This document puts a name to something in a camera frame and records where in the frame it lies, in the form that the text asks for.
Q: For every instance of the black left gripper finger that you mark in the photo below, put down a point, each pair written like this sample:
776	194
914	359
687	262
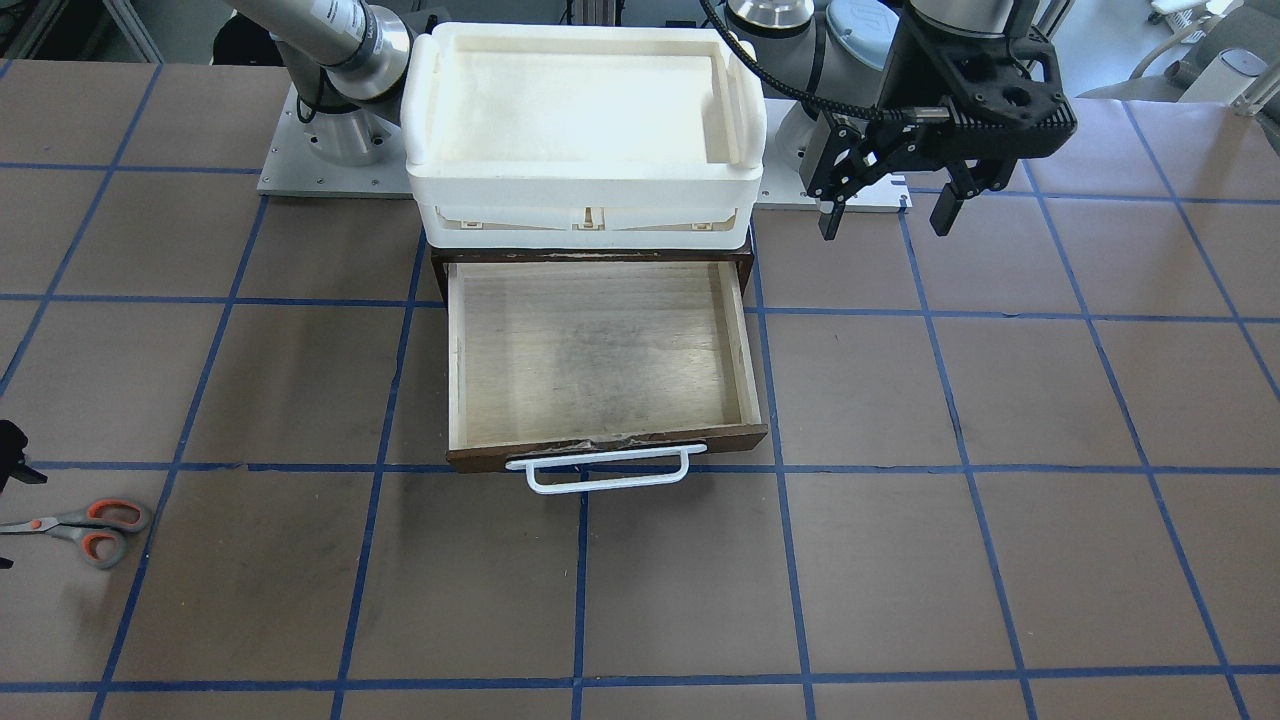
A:
830	216
945	212

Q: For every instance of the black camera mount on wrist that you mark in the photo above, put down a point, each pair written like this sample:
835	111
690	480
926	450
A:
1002	96

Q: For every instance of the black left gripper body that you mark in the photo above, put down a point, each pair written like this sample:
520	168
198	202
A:
905	70

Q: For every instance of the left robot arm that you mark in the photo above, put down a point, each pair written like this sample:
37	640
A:
830	55

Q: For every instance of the grey metal base plate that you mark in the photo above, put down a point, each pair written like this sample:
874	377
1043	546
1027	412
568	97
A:
294	166

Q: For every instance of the white drawer handle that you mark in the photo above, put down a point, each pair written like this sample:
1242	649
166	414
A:
628	468

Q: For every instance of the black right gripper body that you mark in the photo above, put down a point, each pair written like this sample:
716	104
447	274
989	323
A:
4	452

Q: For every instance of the open wooden drawer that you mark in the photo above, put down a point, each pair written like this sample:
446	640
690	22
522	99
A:
565	359

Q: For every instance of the grey orange handled scissors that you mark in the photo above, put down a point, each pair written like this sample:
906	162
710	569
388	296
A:
98	530

